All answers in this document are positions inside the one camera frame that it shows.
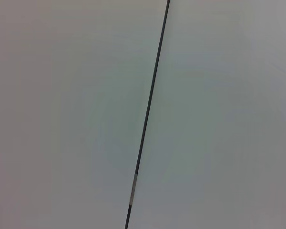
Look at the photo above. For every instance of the black vertical wall strip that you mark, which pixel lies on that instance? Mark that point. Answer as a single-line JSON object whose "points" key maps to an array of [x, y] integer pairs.
{"points": [[148, 107]]}

